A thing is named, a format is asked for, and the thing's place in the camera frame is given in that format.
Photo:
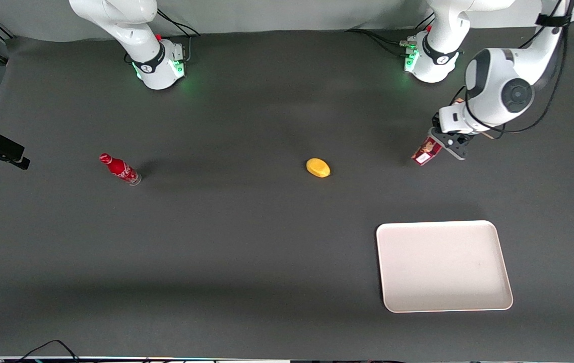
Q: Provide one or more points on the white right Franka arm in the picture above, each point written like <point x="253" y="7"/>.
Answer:
<point x="135" y="30"/>

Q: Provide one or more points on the red cola bottle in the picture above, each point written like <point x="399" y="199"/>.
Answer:
<point x="120" y="169"/>

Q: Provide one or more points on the yellow lemon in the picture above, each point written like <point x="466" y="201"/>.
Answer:
<point x="318" y="168"/>

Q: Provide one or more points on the white rectangular tray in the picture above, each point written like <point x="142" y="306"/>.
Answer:
<point x="443" y="267"/>

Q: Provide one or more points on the dark grey table mat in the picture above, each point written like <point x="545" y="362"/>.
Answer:
<point x="266" y="252"/>

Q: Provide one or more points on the white backdrop cloth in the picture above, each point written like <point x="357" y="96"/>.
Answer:
<point x="266" y="15"/>

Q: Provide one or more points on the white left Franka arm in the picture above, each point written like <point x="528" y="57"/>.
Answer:
<point x="488" y="80"/>

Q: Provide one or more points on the red cookie box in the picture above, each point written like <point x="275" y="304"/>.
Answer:
<point x="425" y="153"/>

